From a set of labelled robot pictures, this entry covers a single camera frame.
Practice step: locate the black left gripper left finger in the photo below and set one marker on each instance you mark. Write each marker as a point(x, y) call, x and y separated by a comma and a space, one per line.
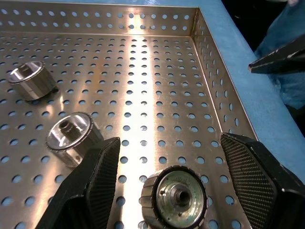
point(95, 181)

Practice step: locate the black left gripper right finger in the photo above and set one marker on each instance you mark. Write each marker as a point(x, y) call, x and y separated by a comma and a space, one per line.
point(257, 181)

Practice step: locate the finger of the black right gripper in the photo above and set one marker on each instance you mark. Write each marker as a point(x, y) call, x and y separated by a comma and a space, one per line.
point(286, 62)

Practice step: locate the metal roller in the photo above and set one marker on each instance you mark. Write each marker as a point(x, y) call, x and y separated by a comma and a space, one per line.
point(176, 198)
point(35, 83)
point(69, 133)

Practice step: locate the perforated steel tray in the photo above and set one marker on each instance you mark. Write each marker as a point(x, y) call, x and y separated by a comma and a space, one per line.
point(143, 71)

